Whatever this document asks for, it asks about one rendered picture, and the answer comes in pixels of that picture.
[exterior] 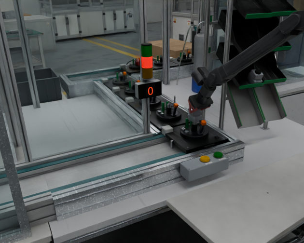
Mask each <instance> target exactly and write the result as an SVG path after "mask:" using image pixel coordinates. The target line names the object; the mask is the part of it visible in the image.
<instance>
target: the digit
mask: <svg viewBox="0 0 304 243"><path fill-rule="evenodd" d="M145 86H146V97H149V96H155V83H153V84H148V85H145Z"/></svg>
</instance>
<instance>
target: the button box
mask: <svg viewBox="0 0 304 243"><path fill-rule="evenodd" d="M206 156H209V158H210V160H209V161H208V162H202V161H201V160H200V157H198V158H195V159H191V160H188V161H185V162H181V163H180V174H181V175H182V176H183V177H184V178H185V179H186V180H187V181H188V182H190V181H193V180H196V179H199V178H203V177H206V176H209V175H212V174H215V173H218V172H221V171H224V170H227V169H228V165H229V157H227V156H226V155H224V154H223V157H221V158H216V157H214V153H211V154H208V155H206Z"/></svg>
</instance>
